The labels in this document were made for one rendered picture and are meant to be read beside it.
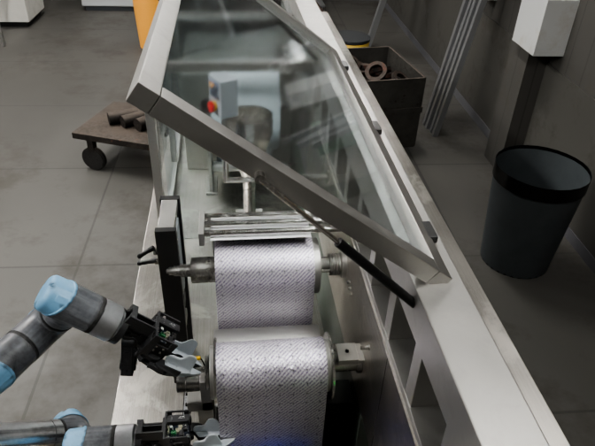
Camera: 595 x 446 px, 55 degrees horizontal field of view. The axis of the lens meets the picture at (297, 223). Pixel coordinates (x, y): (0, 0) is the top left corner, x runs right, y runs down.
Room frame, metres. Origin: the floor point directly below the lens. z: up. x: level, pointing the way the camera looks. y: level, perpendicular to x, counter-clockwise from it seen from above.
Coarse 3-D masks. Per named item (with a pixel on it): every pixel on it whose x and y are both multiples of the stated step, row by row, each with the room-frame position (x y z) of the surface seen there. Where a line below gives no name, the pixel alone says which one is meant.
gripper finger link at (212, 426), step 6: (210, 420) 0.80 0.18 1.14; (216, 420) 0.80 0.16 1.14; (198, 426) 0.79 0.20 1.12; (204, 426) 0.79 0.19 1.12; (210, 426) 0.80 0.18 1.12; (216, 426) 0.80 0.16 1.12; (198, 432) 0.79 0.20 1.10; (204, 432) 0.79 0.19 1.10; (210, 432) 0.79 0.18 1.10; (216, 432) 0.79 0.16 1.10; (198, 438) 0.78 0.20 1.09; (204, 438) 0.78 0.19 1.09
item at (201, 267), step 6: (192, 258) 1.09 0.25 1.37; (198, 258) 1.09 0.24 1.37; (204, 258) 1.09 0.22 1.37; (210, 258) 1.09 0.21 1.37; (192, 264) 1.07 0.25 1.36; (198, 264) 1.07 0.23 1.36; (204, 264) 1.07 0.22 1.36; (210, 264) 1.07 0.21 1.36; (192, 270) 1.06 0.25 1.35; (198, 270) 1.06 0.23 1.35; (204, 270) 1.06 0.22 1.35; (210, 270) 1.06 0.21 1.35; (192, 276) 1.05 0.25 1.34; (198, 276) 1.05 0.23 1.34; (204, 276) 1.05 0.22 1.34; (210, 276) 1.06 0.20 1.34; (192, 282) 1.05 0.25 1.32; (198, 282) 1.06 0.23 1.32; (204, 282) 1.06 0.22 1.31
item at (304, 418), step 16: (224, 416) 0.78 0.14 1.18; (240, 416) 0.78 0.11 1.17; (256, 416) 0.79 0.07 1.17; (272, 416) 0.79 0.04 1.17; (288, 416) 0.80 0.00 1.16; (304, 416) 0.80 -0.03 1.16; (320, 416) 0.81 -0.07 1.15; (224, 432) 0.78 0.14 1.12; (240, 432) 0.78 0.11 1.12; (256, 432) 0.79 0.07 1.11; (272, 432) 0.79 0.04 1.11; (288, 432) 0.80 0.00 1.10; (304, 432) 0.80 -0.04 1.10; (320, 432) 0.81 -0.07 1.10
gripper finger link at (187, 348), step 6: (174, 342) 0.84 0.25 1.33; (180, 342) 0.84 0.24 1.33; (186, 342) 0.85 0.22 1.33; (192, 342) 0.85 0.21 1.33; (180, 348) 0.84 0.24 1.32; (186, 348) 0.84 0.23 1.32; (192, 348) 0.85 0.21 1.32; (168, 354) 0.83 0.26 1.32; (174, 354) 0.83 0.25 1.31; (180, 354) 0.84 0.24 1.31; (186, 354) 0.84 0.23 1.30; (192, 354) 0.85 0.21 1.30
